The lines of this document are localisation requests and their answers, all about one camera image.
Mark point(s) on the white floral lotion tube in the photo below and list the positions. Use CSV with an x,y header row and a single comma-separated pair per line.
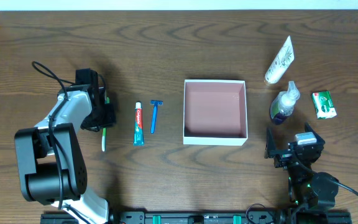
x,y
281,63

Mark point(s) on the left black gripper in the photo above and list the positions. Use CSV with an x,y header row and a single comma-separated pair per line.
x,y
105,117

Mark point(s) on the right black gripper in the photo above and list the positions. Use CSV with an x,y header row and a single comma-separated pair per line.
x,y
286,156

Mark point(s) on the black mounting rail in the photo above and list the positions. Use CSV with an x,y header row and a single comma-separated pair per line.
x,y
253,216

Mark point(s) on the Colgate toothpaste tube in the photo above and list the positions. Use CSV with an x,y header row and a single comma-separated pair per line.
x,y
138,127

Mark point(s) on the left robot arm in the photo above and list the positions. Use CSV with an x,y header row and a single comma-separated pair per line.
x,y
51,167

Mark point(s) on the clear pump soap bottle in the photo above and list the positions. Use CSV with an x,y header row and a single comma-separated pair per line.
x,y
282,107

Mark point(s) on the white cardboard box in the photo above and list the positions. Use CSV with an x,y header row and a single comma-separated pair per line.
x,y
215,112

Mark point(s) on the blue disposable razor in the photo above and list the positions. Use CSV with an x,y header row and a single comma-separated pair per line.
x,y
156,104

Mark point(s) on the green soap bar packet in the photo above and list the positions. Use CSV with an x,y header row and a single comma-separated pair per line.
x,y
323,105

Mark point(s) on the green white toothbrush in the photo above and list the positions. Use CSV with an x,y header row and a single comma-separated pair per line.
x,y
106,100

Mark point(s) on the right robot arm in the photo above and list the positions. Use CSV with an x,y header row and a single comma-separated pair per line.
x,y
312,192

